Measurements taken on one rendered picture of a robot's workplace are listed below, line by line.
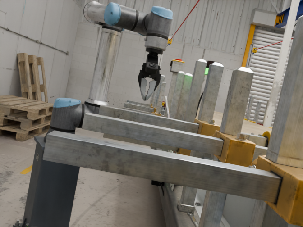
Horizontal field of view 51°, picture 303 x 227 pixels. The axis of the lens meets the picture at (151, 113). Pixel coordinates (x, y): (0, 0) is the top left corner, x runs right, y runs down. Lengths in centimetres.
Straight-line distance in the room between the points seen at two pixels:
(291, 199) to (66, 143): 25
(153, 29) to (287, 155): 95
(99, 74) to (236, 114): 135
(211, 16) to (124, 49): 260
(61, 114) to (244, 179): 159
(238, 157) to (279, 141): 18
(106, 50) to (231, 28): 776
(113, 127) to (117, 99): 857
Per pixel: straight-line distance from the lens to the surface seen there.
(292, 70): 45
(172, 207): 99
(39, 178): 192
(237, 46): 949
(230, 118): 67
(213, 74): 92
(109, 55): 193
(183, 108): 141
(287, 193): 39
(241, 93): 68
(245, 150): 61
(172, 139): 62
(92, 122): 61
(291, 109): 44
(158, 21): 131
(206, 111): 92
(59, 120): 190
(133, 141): 112
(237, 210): 116
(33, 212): 200
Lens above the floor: 103
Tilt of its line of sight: 5 degrees down
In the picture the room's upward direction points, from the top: 11 degrees clockwise
